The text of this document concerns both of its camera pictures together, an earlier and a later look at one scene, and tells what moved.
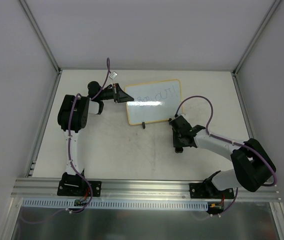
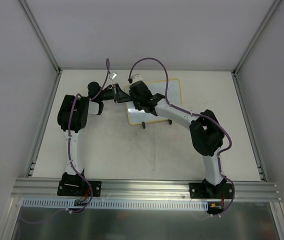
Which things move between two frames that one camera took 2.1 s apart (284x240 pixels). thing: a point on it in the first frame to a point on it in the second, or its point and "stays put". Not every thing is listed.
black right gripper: (178, 122) to (134, 100)
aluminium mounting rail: (135, 189) stays put
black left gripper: (117, 93) stays put
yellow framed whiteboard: (154, 101) stays put
